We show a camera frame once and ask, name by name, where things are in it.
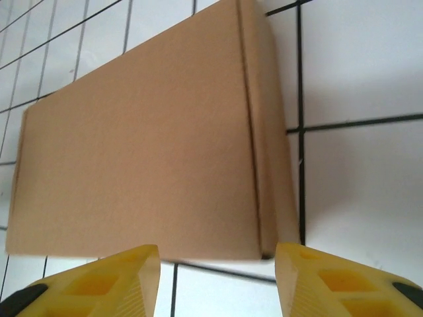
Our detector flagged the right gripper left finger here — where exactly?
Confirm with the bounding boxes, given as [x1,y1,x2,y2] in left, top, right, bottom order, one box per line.
[0,244,161,317]

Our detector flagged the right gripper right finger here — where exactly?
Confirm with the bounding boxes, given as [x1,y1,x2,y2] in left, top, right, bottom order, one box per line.
[275,241,423,317]

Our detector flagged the brown cardboard box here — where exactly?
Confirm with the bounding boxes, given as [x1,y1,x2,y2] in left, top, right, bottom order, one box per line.
[5,0,302,262]

